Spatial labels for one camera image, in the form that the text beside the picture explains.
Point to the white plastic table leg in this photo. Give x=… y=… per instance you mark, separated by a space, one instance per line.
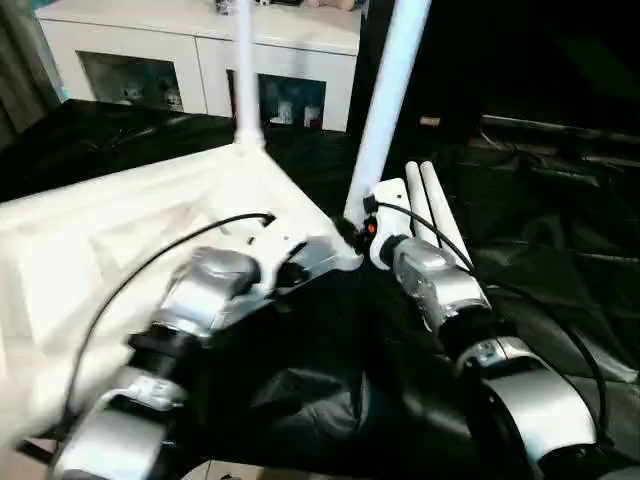
x=445 y=210
x=420 y=195
x=388 y=100
x=246 y=70

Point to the white plastic table top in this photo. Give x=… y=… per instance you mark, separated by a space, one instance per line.
x=120 y=250

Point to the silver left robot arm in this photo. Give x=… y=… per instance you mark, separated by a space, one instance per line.
x=190 y=330

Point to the white bottle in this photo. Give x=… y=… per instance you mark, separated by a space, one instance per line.
x=310 y=117

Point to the gold label plate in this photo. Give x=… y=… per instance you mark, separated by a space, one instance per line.
x=430 y=121

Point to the black mat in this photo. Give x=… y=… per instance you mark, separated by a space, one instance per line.
x=520 y=260

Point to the white cabinet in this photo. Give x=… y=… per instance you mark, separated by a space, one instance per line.
x=170 y=45

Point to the grey curtain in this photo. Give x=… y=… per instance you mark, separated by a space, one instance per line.
x=25 y=55

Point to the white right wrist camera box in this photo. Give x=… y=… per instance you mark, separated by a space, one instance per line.
x=388 y=215

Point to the silver metal rail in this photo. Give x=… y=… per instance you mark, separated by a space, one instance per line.
x=560 y=125

